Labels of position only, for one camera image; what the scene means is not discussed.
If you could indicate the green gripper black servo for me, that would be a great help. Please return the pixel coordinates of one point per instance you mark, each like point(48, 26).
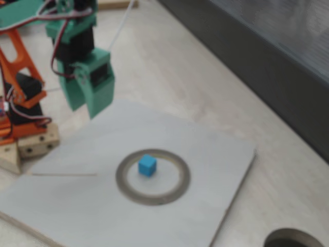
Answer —
point(101, 88)

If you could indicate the red controller circuit board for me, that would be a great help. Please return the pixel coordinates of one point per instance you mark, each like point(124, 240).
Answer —
point(2, 105)

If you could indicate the white laminated chipboard panel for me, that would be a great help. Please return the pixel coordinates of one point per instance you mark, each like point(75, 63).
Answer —
point(77, 205)

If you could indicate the wooden arm base mount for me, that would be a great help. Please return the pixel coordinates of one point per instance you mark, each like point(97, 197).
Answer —
point(38, 146)

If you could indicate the blue cube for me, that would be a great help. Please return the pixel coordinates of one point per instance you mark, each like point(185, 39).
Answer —
point(147, 166)

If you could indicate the light wooden plank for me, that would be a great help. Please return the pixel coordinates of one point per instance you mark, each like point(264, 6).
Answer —
point(115, 3)

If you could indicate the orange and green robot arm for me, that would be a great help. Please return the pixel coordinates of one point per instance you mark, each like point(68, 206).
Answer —
point(15, 15)

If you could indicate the frosted glass desk partition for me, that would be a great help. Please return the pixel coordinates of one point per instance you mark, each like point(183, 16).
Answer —
point(257, 51)

